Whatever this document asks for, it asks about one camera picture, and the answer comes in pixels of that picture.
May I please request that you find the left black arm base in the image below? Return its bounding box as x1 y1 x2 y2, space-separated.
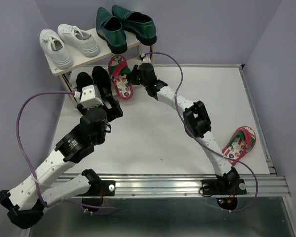
77 169 117 215

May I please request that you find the black lace shoe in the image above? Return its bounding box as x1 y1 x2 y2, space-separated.
92 66 113 101
75 72 94 100

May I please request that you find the left white sneaker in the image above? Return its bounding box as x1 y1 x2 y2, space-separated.
39 29 74 69

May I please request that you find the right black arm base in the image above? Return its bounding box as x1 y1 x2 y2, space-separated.
198 179 247 211

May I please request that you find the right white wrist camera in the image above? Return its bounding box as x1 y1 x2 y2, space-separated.
139 53 151 64

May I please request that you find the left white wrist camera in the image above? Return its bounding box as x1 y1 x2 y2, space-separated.
80 85 104 109

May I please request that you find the pink patterned sandal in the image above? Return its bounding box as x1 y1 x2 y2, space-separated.
222 126 257 166
108 55 133 100

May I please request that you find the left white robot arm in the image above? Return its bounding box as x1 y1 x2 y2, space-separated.
0 96 123 229

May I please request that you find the green loafer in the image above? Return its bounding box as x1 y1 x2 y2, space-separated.
96 7 128 55
112 5 157 46

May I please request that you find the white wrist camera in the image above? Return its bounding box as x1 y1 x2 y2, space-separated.
80 85 104 109
139 53 151 64

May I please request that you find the white two-tier shoe shelf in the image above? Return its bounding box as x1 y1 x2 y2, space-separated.
43 27 156 109

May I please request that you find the white sneaker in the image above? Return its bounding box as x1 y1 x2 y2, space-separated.
39 29 74 69
57 24 100 57

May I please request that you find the aluminium mounting rail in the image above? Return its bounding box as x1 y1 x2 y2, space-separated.
31 172 291 198

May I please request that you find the right white sneaker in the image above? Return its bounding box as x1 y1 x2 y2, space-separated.
57 24 100 57

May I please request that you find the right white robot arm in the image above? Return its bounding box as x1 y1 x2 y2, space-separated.
127 63 240 196

